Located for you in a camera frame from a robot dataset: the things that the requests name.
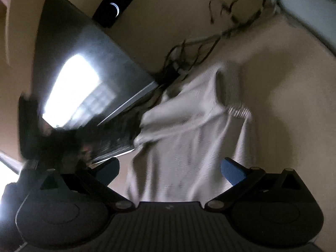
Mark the black computer monitor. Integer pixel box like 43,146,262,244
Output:
31,0,159,134

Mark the white computer case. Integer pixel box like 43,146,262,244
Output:
270,0,336,45

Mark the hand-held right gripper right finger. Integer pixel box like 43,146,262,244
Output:
204,157,302,212

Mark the black wall strip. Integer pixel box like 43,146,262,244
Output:
92,0,154,28

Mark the beige striped knit sweater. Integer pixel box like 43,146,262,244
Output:
126,64,259,202

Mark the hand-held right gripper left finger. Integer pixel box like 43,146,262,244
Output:
39,157,135,213

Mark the black cable bundle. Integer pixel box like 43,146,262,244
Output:
157,0,276,84

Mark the black keyboard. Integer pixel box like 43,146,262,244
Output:
92,110,142,163

